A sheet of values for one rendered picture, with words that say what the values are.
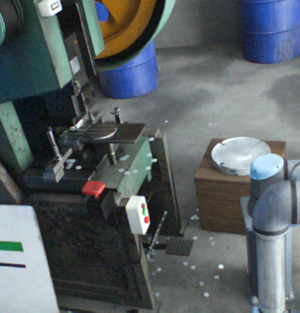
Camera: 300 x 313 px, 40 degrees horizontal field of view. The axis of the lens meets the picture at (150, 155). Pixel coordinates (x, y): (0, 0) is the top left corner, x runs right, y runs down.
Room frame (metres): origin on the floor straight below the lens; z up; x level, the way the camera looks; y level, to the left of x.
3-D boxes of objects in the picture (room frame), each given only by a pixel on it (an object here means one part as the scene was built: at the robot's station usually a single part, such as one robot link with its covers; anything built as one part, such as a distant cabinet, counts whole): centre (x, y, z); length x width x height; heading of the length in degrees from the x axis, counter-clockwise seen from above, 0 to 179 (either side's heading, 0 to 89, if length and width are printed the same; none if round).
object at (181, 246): (1.49, 0.17, 0.14); 0.59 x 0.10 x 0.05; 66
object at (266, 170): (1.20, -0.41, 0.62); 0.13 x 0.12 x 0.14; 71
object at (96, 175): (1.55, 0.29, 0.68); 0.45 x 0.30 x 0.06; 156
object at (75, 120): (1.55, 0.30, 0.86); 0.20 x 0.16 x 0.05; 156
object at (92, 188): (1.15, 0.21, 0.72); 0.07 x 0.06 x 0.08; 66
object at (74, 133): (1.54, 0.29, 0.76); 0.15 x 0.09 x 0.05; 156
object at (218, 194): (1.72, -0.45, 0.18); 0.40 x 0.38 x 0.35; 63
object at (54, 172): (1.39, 0.36, 0.76); 0.17 x 0.06 x 0.10; 156
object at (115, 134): (1.48, 0.13, 0.72); 0.25 x 0.14 x 0.14; 66
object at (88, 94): (1.53, 0.26, 1.04); 0.17 x 0.15 x 0.30; 66
